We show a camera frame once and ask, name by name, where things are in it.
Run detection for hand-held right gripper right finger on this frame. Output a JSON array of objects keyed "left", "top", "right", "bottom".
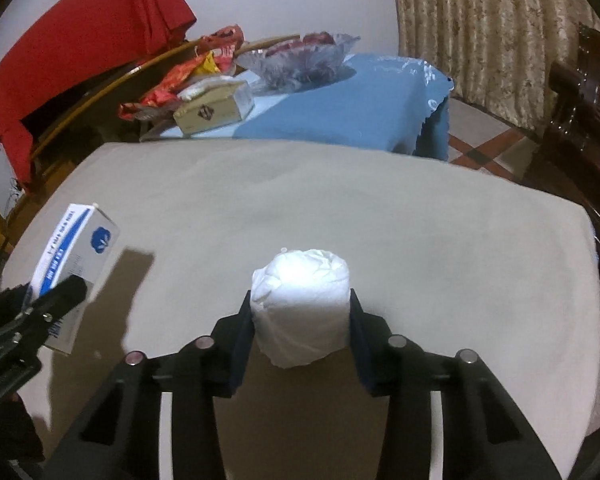
[{"left": 347, "top": 287, "right": 563, "bottom": 480}]

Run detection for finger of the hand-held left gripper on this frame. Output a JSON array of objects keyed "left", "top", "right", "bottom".
[{"left": 9, "top": 275, "right": 89, "bottom": 342}]

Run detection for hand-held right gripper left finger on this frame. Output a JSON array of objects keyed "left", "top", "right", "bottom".
[{"left": 42, "top": 292, "right": 257, "bottom": 480}]

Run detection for white box with blue stripes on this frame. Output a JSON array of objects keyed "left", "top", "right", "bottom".
[{"left": 30, "top": 202, "right": 122, "bottom": 356}]

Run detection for white tissue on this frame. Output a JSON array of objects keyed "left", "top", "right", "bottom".
[{"left": 249, "top": 247, "right": 352, "bottom": 370}]

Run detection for beige table cover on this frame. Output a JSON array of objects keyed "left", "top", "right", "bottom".
[{"left": 0, "top": 137, "right": 600, "bottom": 480}]

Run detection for light wooden round table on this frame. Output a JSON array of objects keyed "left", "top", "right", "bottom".
[{"left": 0, "top": 35, "right": 302, "bottom": 282}]

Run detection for blue tablecloth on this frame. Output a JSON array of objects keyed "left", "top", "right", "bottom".
[{"left": 160, "top": 52, "right": 454, "bottom": 162}]

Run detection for wooden tissue box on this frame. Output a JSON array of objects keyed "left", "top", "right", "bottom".
[{"left": 172, "top": 80, "right": 257, "bottom": 137}]

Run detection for red snack packets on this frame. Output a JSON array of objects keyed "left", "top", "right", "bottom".
[{"left": 119, "top": 24, "right": 247, "bottom": 122}]

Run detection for red cloth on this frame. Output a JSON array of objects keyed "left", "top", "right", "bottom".
[{"left": 0, "top": 0, "right": 198, "bottom": 187}]

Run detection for clear plastic bag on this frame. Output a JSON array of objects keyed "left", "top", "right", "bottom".
[{"left": 235, "top": 32, "right": 362, "bottom": 94}]

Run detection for dark wooden armchair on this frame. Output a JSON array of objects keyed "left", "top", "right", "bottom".
[{"left": 522, "top": 22, "right": 600, "bottom": 262}]

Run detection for beige patterned curtain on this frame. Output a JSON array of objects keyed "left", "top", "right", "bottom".
[{"left": 390, "top": 0, "right": 600, "bottom": 132}]

